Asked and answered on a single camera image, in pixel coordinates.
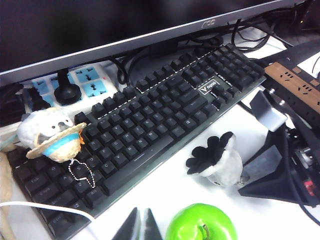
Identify black mechanical keyboard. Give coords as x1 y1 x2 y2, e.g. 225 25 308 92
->
6 42 267 238

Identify white power strip blue sockets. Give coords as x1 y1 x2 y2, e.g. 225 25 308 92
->
23 62 120 113

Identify white USB cable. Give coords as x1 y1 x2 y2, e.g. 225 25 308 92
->
0 201 101 240

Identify silver ball chain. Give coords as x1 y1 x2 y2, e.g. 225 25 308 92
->
67 157 97 190

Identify grey and black octopus plush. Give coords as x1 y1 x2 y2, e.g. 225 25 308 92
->
185 131 244 188

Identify black flat device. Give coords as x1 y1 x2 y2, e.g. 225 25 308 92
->
259 41 320 76

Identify silver keyring chain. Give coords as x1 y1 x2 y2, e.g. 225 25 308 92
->
233 173 251 188

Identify black computer monitor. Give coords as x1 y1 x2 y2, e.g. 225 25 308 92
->
0 0 307 87

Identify black round plug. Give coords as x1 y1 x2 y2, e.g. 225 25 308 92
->
53 69 83 106

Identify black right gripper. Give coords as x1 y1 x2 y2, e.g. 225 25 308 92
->
237 89 320 208

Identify green apple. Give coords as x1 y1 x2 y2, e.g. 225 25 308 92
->
164 203 238 240

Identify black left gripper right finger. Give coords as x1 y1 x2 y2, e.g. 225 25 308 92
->
142 207 165 240

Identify black wood-top power strip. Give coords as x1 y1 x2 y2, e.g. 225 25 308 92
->
264 61 320 115

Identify black cable behind monitor stand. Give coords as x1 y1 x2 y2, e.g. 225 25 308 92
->
226 19 295 52

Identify looped black cable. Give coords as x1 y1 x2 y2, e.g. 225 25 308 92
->
116 56 141 87

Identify black power adapter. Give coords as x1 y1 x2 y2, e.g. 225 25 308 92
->
23 87 52 111

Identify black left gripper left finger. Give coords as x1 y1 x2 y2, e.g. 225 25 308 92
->
111 206 141 240

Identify seal plush with straw hat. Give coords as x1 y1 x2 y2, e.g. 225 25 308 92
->
16 107 88 164

